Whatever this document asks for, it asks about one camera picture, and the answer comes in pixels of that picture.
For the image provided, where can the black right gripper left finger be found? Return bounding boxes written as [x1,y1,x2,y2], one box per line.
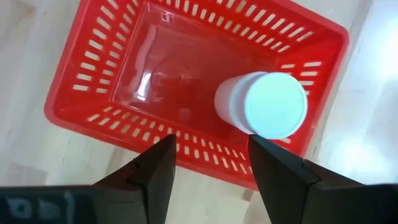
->
[0,134,177,224]

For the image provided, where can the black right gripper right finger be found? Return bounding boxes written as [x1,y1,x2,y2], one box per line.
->
[248,134,398,224]

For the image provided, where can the white pill bottle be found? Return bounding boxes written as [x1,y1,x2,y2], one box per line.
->
[213,71,308,140]

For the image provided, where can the red slotted plastic basket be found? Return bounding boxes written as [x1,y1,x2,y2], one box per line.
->
[43,0,351,191]

